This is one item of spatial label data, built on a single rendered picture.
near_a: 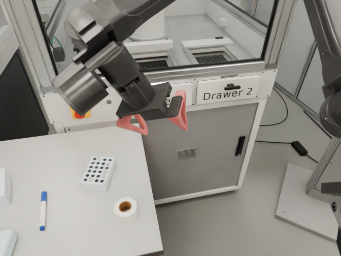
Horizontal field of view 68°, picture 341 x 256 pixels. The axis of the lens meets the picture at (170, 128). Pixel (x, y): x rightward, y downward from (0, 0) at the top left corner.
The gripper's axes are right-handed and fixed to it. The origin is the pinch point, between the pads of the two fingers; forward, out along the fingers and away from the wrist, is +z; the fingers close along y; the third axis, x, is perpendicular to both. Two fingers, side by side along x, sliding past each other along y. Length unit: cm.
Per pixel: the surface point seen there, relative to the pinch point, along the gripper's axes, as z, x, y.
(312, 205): 145, 45, 23
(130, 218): 26.1, -10.8, -22.4
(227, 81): 37, 55, -3
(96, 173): 21.0, 1.5, -38.7
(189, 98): 35, 46, -19
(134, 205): 25.5, -7.3, -22.1
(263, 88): 52, 63, 9
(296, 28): 122, 212, 26
